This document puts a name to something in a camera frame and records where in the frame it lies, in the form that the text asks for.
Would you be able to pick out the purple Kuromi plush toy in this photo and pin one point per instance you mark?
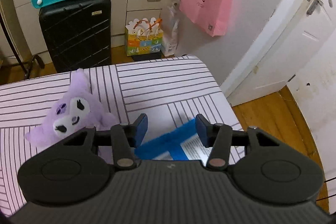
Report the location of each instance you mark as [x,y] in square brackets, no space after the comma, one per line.
[78,108]

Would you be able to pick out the colourful cartoon gift bag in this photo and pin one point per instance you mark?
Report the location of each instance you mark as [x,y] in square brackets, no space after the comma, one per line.
[143,36]

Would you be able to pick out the white door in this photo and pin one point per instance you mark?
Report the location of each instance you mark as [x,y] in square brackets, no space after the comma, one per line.
[296,45]

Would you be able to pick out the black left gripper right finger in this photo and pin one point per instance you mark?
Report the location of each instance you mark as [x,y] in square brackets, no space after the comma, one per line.
[217,136]

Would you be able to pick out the clear plastic gift bag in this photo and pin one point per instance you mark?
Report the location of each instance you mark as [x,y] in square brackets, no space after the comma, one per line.
[170,23]

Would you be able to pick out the blue wet wipes pack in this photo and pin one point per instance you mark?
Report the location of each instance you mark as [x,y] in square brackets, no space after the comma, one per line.
[181,144]

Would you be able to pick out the black hard suitcase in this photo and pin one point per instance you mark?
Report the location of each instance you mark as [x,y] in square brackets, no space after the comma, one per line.
[77,33]

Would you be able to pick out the striped pink bed sheet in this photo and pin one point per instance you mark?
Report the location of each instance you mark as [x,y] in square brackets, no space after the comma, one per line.
[170,92]

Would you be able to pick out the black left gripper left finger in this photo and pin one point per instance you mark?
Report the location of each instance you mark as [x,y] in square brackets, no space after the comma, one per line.
[124,137]

